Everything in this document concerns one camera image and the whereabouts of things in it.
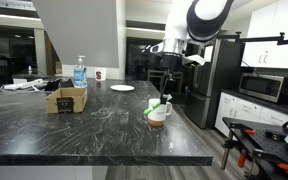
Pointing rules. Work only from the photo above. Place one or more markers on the black breadboard cart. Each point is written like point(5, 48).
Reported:
point(265, 144)

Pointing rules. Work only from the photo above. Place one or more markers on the white cup red S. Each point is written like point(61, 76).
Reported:
point(100, 74)

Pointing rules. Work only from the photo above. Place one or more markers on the white kitchen cabinets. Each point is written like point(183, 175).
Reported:
point(269, 21)

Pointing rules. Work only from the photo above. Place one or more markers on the large whiteboard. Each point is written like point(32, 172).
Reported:
point(95, 29)

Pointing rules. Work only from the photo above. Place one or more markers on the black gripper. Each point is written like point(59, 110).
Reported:
point(172, 62)

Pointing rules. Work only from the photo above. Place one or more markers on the white plate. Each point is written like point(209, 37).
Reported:
point(122, 88)

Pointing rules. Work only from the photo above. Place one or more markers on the black camera mount rod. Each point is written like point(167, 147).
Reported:
point(280, 39)

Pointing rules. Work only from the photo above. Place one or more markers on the white mug brown base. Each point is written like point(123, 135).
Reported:
point(158, 116)

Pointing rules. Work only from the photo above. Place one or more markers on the orange clamp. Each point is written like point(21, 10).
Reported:
point(242, 159)

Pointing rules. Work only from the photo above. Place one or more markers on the stainless microwave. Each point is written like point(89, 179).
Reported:
point(265, 87)

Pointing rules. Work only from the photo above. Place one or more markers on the green marker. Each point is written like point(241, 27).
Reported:
point(151, 108)

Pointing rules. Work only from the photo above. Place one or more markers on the black refrigerator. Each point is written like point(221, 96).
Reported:
point(222, 70)

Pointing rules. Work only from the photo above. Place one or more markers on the hand sanitizer bottle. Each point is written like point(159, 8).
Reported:
point(80, 76)

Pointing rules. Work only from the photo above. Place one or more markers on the black device on table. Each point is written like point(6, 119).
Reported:
point(60, 83)

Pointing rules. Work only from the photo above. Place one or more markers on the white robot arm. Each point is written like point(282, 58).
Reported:
point(189, 21)

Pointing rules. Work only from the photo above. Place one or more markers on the open cardboard box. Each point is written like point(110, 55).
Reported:
point(66, 100)

